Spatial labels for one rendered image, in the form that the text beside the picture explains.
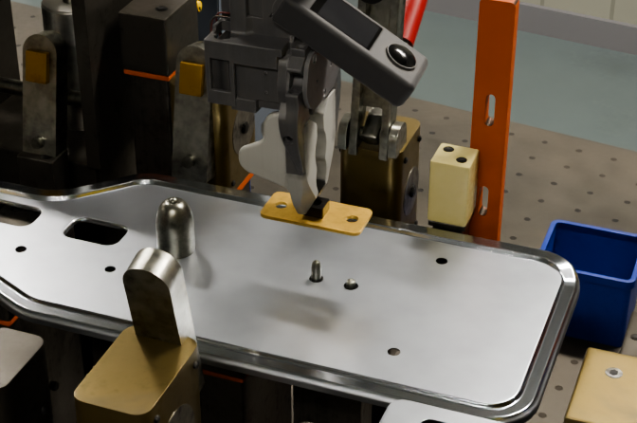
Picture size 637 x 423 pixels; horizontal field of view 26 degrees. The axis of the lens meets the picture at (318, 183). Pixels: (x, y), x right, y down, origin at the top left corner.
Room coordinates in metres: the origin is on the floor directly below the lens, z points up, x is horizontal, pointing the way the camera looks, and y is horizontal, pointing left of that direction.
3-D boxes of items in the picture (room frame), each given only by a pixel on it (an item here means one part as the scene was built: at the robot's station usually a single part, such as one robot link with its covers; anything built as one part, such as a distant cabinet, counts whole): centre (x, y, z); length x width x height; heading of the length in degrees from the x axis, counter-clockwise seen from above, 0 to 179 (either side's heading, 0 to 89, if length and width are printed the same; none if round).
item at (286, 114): (0.90, 0.02, 1.16); 0.05 x 0.02 x 0.09; 159
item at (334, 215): (0.92, 0.00, 1.07); 0.08 x 0.04 x 0.01; 70
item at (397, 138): (1.05, -0.07, 1.06); 0.03 x 0.01 x 0.03; 160
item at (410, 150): (1.09, -0.06, 0.87); 0.10 x 0.07 x 0.35; 160
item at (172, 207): (0.97, 0.12, 1.02); 0.03 x 0.03 x 0.07
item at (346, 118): (1.06, -0.03, 1.06); 0.03 x 0.01 x 0.03; 160
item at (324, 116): (0.95, 0.02, 1.11); 0.06 x 0.03 x 0.09; 70
